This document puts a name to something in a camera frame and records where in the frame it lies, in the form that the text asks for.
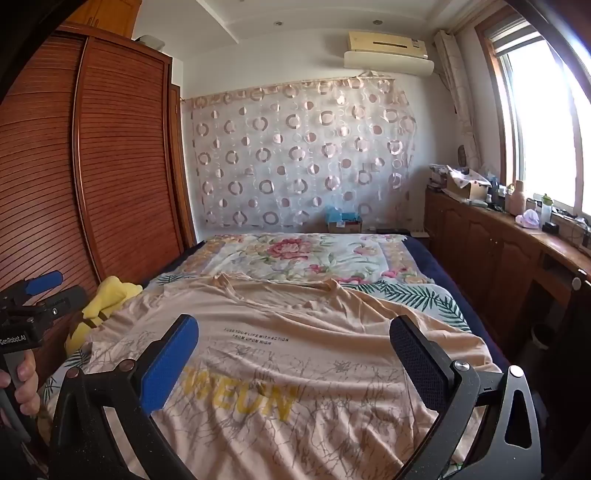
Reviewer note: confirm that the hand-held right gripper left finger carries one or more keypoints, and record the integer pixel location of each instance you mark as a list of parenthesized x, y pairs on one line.
[(166, 364)]

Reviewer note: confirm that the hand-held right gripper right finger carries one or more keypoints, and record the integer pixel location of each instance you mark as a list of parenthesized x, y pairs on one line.
[(415, 364)]

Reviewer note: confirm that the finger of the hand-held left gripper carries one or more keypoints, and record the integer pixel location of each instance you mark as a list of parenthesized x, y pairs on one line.
[(44, 282), (62, 302)]

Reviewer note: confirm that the beige printed t-shirt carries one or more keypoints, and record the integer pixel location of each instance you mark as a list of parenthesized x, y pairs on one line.
[(286, 369)]

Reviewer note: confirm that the person's left hand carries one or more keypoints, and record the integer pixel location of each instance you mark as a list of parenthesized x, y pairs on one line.
[(28, 387)]

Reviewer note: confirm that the yellow garment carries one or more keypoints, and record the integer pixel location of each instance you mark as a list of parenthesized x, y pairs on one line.
[(106, 300)]

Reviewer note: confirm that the palm leaf print blanket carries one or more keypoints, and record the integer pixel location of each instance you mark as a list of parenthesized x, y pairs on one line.
[(429, 300)]

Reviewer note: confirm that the dark trash bin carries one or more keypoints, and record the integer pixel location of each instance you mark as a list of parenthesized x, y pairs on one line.
[(543, 339)]

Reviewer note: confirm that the wooden side cabinet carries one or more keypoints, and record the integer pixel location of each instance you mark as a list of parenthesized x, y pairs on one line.
[(485, 249)]

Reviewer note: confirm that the wooden slatted wardrobe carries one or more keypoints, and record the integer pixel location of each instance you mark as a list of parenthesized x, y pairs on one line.
[(115, 161)]

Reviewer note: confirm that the cardboard box with blue cloth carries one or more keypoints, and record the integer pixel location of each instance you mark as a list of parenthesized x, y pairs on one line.
[(344, 221)]

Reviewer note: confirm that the floral blanket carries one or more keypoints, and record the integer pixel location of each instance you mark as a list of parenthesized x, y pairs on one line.
[(286, 258)]

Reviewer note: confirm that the pink and purple pouch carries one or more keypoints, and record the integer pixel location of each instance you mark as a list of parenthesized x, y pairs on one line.
[(527, 219)]

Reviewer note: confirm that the cardboard box with patterned paper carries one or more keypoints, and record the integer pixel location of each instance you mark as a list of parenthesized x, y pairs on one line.
[(466, 184)]

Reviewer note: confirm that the stack of boxes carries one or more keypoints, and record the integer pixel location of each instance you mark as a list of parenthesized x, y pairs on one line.
[(436, 177)]

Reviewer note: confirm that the small black box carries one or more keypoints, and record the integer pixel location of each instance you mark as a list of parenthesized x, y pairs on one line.
[(550, 228)]

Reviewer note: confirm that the pink bottle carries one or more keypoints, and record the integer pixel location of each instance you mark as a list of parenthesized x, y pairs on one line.
[(515, 201)]

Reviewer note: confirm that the green capped white bottle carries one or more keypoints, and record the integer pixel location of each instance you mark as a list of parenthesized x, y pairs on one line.
[(546, 212)]

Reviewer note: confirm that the oval hand fan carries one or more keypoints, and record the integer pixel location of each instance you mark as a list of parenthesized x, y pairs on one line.
[(461, 156)]

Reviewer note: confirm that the circle patterned sheer curtain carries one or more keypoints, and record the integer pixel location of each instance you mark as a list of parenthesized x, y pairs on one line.
[(300, 152)]

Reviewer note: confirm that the white item on wardrobe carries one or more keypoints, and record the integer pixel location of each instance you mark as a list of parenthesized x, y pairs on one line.
[(152, 42)]

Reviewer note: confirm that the white patterned window curtain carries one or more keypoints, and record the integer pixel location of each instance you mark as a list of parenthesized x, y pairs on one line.
[(457, 92)]

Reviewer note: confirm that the wooden framed window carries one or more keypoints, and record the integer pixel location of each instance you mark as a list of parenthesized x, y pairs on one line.
[(540, 115)]

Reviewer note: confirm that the beige air conditioner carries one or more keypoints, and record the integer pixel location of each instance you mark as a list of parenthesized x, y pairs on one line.
[(388, 42)]

